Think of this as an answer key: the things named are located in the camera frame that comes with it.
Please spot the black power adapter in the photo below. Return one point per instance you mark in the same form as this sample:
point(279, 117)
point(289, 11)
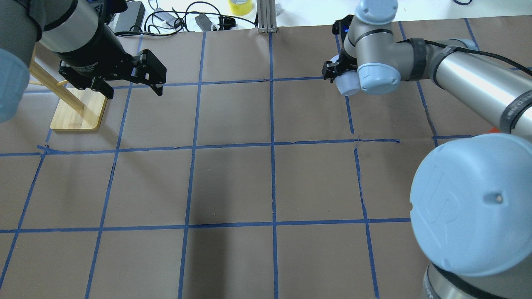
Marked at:
point(130, 20)

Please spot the light blue plastic cup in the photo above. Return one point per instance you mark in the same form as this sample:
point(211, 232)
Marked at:
point(345, 76)

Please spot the black gripper body, viewer right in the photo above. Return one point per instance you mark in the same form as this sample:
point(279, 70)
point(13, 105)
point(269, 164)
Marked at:
point(101, 52)

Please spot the black gripper body, viewer left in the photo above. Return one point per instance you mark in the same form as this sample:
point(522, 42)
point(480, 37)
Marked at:
point(332, 69)

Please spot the aluminium frame post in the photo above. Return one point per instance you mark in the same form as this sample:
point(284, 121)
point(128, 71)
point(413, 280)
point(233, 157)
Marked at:
point(266, 13)

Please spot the wooden cup rack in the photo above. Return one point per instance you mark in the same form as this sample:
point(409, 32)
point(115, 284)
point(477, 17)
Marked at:
point(77, 110)

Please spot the silver robot arm, viewer left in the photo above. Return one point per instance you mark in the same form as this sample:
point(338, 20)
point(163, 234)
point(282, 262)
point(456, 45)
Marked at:
point(470, 197)

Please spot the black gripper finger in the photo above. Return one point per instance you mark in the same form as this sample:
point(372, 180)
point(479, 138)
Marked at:
point(99, 85)
point(149, 70)

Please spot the yellow tape roll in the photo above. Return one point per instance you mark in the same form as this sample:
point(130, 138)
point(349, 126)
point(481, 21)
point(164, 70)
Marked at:
point(240, 7)

